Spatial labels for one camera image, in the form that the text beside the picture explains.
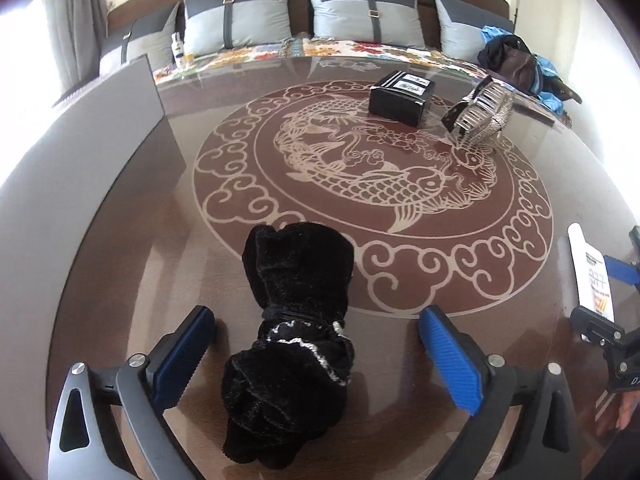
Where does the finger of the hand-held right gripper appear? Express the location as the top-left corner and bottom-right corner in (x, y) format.
(570, 305), (627, 347)
(602, 226), (640, 287)

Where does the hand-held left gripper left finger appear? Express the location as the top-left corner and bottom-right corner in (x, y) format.
(47, 305), (217, 480)

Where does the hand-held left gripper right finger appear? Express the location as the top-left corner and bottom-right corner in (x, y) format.
(417, 305), (583, 480)

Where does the white cosmetic tube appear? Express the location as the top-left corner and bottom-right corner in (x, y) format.
(567, 222), (616, 321)

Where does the large black velvet bow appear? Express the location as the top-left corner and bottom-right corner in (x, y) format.
(221, 224), (357, 471)

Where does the brown patterned glass desktop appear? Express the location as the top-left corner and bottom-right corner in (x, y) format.
(0, 52), (640, 480)

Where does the person's right hand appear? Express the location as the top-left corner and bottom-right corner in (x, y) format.
(615, 392), (640, 432)

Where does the grey chair back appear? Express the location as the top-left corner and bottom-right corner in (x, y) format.
(0, 52), (190, 441)

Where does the pile of dark clothes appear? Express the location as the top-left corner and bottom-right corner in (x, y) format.
(477, 34), (583, 106)

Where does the black rectangular box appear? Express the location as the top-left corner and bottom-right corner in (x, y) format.
(368, 71), (437, 127)

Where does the blue cloth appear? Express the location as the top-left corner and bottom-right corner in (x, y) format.
(481, 25), (567, 112)

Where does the floral bed blanket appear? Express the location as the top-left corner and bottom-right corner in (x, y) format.
(152, 32), (573, 128)

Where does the grey curtain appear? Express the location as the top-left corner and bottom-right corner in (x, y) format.
(37, 0), (116, 95)

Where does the brown bed headboard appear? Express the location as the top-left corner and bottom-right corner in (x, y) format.
(107, 0), (516, 48)

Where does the grey strapped pillow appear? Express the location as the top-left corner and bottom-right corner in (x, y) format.
(432, 0), (516, 58)
(182, 0), (294, 58)
(99, 2), (181, 77)
(302, 0), (428, 51)

